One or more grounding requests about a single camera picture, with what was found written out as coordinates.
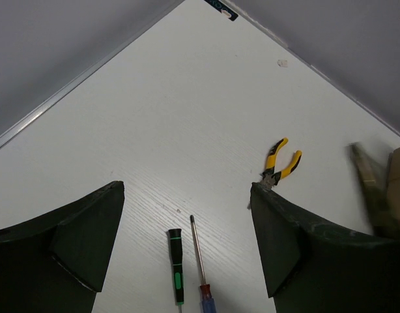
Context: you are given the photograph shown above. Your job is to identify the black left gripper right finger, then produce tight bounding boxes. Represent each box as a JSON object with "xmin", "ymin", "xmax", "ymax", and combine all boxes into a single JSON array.
[{"xmin": 250, "ymin": 183, "xmax": 400, "ymax": 312}]

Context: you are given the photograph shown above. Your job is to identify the yellow needle-nose pliers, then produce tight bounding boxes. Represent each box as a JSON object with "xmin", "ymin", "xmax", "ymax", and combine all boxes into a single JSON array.
[{"xmin": 260, "ymin": 137, "xmax": 303, "ymax": 189}]

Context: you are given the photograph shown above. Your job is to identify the tan plastic toolbox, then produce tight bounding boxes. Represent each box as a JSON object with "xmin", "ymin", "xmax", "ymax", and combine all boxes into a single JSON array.
[{"xmin": 348, "ymin": 143, "xmax": 400, "ymax": 239}]

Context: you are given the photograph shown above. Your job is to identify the dark blue table label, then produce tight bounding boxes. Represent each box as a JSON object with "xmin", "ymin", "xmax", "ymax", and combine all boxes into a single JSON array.
[{"xmin": 205, "ymin": 0, "xmax": 238, "ymax": 21}]

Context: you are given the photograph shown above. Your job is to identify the red blue handled screwdriver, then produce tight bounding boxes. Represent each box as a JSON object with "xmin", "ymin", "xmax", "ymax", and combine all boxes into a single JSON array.
[{"xmin": 190, "ymin": 215, "xmax": 217, "ymax": 313}]

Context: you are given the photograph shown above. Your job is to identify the black green precision screwdriver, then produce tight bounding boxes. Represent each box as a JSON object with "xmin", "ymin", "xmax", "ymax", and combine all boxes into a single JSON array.
[{"xmin": 167, "ymin": 228, "xmax": 184, "ymax": 306}]

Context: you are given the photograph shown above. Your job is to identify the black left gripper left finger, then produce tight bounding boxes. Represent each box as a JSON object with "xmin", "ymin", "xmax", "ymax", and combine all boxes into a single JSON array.
[{"xmin": 0, "ymin": 181, "xmax": 124, "ymax": 312}]

